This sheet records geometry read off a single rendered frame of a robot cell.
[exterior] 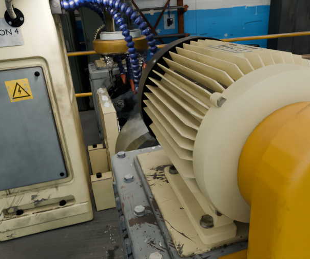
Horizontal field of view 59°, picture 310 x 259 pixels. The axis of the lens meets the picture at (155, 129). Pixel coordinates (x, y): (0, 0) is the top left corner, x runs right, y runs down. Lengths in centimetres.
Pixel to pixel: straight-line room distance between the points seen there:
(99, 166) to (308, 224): 100
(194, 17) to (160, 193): 576
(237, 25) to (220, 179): 614
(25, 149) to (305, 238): 71
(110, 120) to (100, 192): 26
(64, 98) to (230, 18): 569
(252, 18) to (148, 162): 609
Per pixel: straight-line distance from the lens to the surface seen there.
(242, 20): 637
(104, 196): 94
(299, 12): 636
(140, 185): 43
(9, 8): 68
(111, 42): 83
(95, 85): 137
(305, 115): 19
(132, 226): 36
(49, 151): 81
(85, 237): 90
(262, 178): 19
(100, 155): 112
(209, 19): 615
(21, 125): 78
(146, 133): 62
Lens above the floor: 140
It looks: 23 degrees down
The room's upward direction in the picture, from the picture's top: 5 degrees counter-clockwise
